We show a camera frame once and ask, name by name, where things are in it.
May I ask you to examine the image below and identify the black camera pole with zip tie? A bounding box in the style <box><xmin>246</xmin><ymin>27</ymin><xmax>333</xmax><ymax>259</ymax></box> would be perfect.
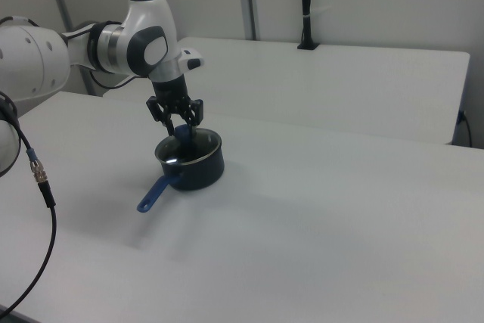
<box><xmin>296</xmin><ymin>0</ymin><xmax>321</xmax><ymax>51</ymax></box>

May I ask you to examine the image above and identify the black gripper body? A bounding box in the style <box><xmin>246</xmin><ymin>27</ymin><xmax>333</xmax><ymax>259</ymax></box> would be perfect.
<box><xmin>150</xmin><ymin>75</ymin><xmax>191</xmax><ymax>107</ymax></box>

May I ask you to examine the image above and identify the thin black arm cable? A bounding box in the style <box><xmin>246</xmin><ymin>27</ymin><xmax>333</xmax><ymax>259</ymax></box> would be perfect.
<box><xmin>89</xmin><ymin>70</ymin><xmax>138</xmax><ymax>90</ymax></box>

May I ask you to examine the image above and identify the black cable with metal connector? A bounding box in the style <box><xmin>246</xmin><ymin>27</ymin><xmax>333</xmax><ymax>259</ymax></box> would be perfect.
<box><xmin>0</xmin><ymin>90</ymin><xmax>58</xmax><ymax>318</ymax></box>

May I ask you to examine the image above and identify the glass lid with blue knob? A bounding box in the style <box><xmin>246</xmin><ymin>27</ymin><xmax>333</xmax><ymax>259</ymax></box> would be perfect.
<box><xmin>155</xmin><ymin>123</ymin><xmax>222</xmax><ymax>166</ymax></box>

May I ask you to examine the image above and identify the dark saucepan with blue handle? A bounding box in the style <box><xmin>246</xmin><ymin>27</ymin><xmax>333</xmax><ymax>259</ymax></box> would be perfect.
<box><xmin>136</xmin><ymin>128</ymin><xmax>225</xmax><ymax>214</ymax></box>

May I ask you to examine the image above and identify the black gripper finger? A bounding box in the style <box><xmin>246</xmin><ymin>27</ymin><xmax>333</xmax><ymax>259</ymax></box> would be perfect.
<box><xmin>180</xmin><ymin>98</ymin><xmax>206</xmax><ymax>139</ymax></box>
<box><xmin>146</xmin><ymin>96</ymin><xmax>176</xmax><ymax>137</ymax></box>

